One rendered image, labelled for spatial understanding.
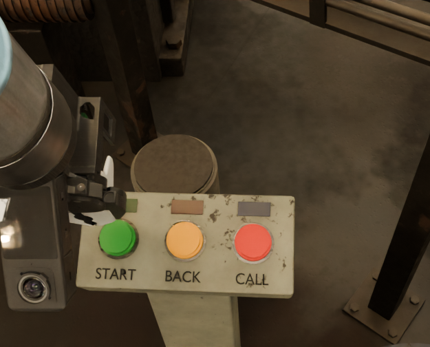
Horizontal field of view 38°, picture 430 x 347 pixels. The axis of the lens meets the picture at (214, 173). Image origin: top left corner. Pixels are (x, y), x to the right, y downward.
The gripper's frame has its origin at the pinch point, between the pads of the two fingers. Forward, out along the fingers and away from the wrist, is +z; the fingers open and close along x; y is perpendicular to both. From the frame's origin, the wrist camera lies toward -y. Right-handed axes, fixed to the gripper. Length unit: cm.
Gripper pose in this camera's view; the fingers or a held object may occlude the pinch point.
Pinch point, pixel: (96, 221)
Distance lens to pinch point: 60.7
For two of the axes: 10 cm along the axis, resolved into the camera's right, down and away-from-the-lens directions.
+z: 0.8, 2.6, 9.6
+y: 0.2, -9.6, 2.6
